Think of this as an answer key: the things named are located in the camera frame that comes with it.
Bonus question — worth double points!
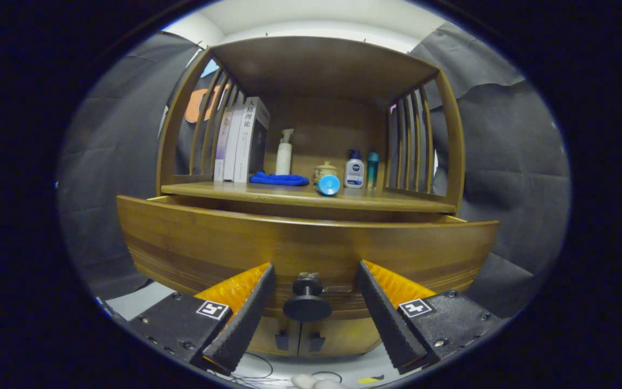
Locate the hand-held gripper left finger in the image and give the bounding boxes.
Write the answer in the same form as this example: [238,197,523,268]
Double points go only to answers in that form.
[125,263,277,376]

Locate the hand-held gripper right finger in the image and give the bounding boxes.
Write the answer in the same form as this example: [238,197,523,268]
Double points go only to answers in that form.
[355,260,502,375]

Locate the black drawer knob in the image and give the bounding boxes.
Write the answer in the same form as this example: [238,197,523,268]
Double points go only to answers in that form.
[283,272,333,323]

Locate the wooden drawer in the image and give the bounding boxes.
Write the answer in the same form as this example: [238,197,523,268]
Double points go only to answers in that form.
[117,194,499,319]

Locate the blue cosmetic tube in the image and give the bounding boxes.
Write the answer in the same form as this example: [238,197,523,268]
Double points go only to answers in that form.
[316,174,341,196]

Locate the wooden cabinet door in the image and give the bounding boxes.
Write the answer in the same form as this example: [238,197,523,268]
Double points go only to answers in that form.
[299,318,382,357]
[246,316,302,357]

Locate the wooden countertop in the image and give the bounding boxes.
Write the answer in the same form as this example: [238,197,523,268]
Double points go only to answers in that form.
[161,181,457,213]

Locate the wooden cabinet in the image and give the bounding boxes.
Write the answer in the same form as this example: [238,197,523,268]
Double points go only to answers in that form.
[155,36,466,358]

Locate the blue folded cloth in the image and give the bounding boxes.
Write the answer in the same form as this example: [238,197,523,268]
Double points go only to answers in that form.
[249,171,310,187]

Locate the teal spray can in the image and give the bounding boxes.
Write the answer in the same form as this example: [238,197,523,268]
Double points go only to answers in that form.
[366,152,380,190]

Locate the white lotion bottle blue cap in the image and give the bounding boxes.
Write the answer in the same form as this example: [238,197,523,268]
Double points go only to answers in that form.
[344,149,365,189]

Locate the cream lidded teacup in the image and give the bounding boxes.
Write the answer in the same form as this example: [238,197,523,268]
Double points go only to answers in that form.
[313,161,339,184]

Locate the white pump bottle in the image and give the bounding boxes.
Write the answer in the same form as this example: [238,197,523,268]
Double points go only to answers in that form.
[275,129,295,176]

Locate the thin white book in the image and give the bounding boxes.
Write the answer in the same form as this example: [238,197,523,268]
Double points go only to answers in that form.
[223,105,246,182]

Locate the lilac book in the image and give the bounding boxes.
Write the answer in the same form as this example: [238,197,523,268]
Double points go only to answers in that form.
[213,107,234,182]

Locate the thick white book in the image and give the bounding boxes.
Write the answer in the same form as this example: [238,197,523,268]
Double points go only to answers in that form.
[233,97,271,183]

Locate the black floor cables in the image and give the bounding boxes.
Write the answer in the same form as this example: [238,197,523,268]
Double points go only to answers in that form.
[203,351,344,388]

